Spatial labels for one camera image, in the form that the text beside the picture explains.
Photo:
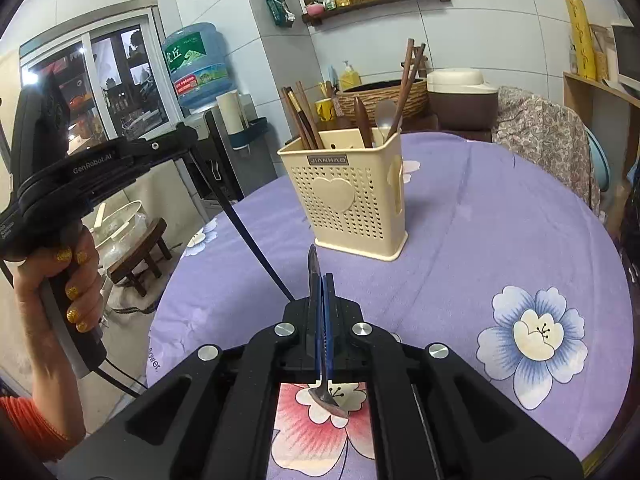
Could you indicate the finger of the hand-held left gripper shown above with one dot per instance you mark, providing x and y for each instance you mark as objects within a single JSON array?
[{"x": 165, "y": 145}]

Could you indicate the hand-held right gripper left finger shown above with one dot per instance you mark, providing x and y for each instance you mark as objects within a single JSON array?
[{"x": 300, "y": 340}]

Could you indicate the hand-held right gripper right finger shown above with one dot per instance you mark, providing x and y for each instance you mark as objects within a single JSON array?
[{"x": 327, "y": 320}]

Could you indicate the metal spoon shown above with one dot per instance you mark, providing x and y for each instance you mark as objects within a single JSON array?
[{"x": 330, "y": 404}]

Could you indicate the cream perforated utensil holder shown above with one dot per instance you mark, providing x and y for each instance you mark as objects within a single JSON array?
[{"x": 350, "y": 220}]

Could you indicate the plain black chopstick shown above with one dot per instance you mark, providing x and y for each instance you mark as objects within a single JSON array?
[{"x": 256, "y": 246}]

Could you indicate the dark brown thin chopstick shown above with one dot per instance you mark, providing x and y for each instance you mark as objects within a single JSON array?
[{"x": 302, "y": 125}]

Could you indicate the brown wooden chopstick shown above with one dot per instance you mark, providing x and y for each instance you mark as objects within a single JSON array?
[
  {"x": 310, "y": 115},
  {"x": 404, "y": 80},
  {"x": 414, "y": 75}
]

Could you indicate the person's left forearm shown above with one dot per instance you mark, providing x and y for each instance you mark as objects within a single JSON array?
[{"x": 50, "y": 410}]

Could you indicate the person's left hand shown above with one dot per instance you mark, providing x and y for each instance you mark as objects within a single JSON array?
[{"x": 35, "y": 305}]

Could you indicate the water dispenser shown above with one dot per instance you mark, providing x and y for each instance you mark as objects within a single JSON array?
[{"x": 230, "y": 175}]

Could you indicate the cream cylinder cup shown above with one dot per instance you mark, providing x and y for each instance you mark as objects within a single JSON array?
[{"x": 231, "y": 110}]

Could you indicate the white pot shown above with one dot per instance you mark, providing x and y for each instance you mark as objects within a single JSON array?
[{"x": 120, "y": 220}]

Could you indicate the blue water jug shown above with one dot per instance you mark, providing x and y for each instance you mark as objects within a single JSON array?
[{"x": 197, "y": 70}]

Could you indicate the sliding glass window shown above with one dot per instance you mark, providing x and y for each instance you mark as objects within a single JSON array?
[{"x": 130, "y": 70}]

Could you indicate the teal plastic holder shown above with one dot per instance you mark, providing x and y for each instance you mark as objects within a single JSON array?
[{"x": 252, "y": 135}]

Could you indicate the small wooden stool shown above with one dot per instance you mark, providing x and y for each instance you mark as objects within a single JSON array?
[{"x": 140, "y": 240}]

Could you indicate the purple floral tablecloth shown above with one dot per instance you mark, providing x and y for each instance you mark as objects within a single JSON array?
[{"x": 450, "y": 240}]

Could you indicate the yellow mug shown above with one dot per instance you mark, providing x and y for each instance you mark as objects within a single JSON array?
[{"x": 324, "y": 110}]

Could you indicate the green hanging packet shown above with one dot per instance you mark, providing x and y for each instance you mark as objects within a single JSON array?
[{"x": 278, "y": 10}]

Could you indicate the yellow soap pump bottle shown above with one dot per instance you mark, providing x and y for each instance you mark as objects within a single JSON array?
[{"x": 350, "y": 80}]

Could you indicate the small pink jar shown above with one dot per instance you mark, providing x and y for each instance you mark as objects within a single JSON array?
[{"x": 314, "y": 9}]

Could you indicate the white plastic spoon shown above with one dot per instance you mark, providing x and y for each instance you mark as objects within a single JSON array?
[{"x": 386, "y": 117}]

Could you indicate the woven wicker basket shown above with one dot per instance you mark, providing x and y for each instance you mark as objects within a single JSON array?
[{"x": 417, "y": 100}]

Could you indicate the white and brown rice cooker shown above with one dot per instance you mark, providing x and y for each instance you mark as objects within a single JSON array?
[{"x": 465, "y": 107}]

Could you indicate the floral patterned cloth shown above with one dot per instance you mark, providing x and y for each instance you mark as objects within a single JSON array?
[{"x": 545, "y": 130}]

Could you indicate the light blue plastic basin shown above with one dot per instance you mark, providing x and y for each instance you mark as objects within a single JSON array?
[{"x": 599, "y": 160}]

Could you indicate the wooden shelf cabinet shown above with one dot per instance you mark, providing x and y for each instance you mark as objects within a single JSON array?
[{"x": 580, "y": 110}]

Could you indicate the tall yellow printed box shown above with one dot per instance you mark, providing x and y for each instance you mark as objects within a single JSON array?
[{"x": 581, "y": 35}]

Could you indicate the microwave oven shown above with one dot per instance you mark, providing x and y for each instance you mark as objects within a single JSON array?
[{"x": 627, "y": 55}]

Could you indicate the wooden wall shelf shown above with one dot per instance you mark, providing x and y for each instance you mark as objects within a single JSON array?
[{"x": 380, "y": 5}]

